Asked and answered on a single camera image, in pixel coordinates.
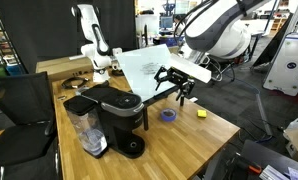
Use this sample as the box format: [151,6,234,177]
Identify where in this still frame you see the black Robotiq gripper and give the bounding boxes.
[154,65,196,102]

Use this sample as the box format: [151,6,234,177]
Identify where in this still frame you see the black Keurig coffee maker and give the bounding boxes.
[80,83,147,160]

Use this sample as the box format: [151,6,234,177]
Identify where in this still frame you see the cardboard box with print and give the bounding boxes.
[168,45,181,55]

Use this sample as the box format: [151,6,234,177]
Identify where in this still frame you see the blue tape roll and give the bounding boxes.
[160,107,178,123]

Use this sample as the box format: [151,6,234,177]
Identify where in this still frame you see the white whiteboard panel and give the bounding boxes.
[114,43,187,103]

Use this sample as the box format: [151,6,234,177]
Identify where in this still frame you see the yellow sponge block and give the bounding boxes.
[196,108,208,119]

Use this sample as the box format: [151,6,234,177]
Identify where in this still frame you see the blue storage bin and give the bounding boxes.
[153,34,184,48]

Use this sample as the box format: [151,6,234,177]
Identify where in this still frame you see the black riser stand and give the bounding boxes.
[141,82,189,132]

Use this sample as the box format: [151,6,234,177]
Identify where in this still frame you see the computer monitor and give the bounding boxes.
[160,15,174,31]

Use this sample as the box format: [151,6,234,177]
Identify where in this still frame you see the clear water reservoir black lid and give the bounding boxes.
[62,95,110,159]

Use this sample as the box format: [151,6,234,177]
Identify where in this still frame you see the white panel cart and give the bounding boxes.
[262,32,298,98]

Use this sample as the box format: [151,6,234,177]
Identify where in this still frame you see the long flat cardboard box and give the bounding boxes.
[35,55,95,83]

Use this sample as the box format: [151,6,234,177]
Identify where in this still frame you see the black equipment case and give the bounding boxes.
[222,139,298,180]

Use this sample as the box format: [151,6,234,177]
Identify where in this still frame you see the white plastic jug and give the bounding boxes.
[282,114,298,141]

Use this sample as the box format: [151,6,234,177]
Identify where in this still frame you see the black curtain backdrop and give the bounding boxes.
[0,0,138,74]

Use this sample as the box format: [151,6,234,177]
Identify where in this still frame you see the black mesh office chair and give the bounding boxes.
[0,71,62,180]

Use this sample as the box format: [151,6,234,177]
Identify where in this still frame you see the metal storage shelf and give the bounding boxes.
[0,2,25,77]

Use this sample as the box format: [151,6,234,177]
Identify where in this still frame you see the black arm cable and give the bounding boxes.
[172,0,223,45]

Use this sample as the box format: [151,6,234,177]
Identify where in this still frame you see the grey floor cable cover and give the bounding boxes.
[254,92,274,137]

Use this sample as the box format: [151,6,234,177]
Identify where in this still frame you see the black coiled cable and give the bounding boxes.
[60,76,90,90]

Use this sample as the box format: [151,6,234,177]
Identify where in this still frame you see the orange handled tool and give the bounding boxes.
[236,155,264,175]

